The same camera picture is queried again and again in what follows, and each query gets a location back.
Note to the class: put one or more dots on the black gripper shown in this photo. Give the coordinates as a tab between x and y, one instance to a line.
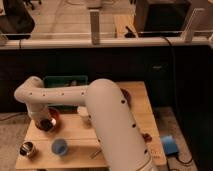
46	124

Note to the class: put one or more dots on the red bowl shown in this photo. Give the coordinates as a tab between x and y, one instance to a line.
55	117

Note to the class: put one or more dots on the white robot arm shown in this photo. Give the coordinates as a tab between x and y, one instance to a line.
122	144

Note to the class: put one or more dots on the blue plastic cup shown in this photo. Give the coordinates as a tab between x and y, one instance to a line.
59	147

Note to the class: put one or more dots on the small metal cup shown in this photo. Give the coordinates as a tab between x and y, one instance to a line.
27	149

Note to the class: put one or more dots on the cream paper cup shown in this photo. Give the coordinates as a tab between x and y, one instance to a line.
82	111

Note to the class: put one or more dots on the green plastic basket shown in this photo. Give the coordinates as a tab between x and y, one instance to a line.
64	81

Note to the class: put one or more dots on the wooden stick utensil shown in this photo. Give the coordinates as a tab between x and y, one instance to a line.
93	155

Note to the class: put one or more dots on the small brown object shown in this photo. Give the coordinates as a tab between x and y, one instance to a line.
147	137

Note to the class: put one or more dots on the black office chair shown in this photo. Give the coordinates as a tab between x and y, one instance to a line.
14	17

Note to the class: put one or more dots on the blue tape roll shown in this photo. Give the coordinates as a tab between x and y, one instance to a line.
169	145

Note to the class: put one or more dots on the black cabinet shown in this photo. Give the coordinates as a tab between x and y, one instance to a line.
160	15

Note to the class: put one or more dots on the grey partition post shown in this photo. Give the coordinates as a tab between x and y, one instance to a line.
95	26

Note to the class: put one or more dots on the angled grey bracket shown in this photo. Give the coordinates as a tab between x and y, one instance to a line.
193	22

